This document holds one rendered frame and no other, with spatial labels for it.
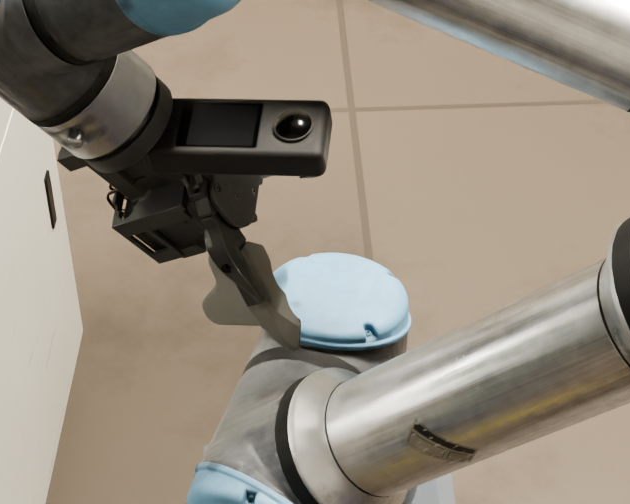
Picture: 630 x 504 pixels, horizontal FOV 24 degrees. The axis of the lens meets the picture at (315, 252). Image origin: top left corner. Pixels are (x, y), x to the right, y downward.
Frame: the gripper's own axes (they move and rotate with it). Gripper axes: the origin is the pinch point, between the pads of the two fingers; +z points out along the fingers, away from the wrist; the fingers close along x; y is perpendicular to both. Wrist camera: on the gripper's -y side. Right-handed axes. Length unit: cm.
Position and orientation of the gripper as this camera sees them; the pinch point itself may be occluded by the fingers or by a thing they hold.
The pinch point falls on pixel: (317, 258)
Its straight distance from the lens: 105.5
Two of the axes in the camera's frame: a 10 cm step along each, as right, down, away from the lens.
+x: -1.0, 8.5, -5.2
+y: -8.2, 2.3, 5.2
